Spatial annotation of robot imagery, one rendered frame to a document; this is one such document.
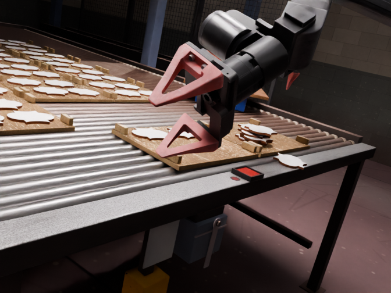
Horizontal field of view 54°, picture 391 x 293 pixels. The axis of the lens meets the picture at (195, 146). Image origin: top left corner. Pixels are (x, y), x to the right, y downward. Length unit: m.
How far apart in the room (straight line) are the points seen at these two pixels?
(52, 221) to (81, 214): 0.06
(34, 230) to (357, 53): 5.95
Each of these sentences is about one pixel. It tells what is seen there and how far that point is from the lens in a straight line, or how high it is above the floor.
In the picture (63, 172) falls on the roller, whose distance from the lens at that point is 1.02.
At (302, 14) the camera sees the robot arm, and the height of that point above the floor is 1.37.
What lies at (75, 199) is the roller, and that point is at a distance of 0.88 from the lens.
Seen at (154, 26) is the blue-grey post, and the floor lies 1.28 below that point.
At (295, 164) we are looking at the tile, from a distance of 1.46.
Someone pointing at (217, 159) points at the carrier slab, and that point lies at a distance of 1.25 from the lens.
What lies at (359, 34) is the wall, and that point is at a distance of 6.43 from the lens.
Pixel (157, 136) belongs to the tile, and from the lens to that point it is 1.33.
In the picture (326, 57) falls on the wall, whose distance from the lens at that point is 6.51.
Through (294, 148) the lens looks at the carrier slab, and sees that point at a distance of 1.66.
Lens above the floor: 1.32
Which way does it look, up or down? 17 degrees down
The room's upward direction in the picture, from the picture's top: 12 degrees clockwise
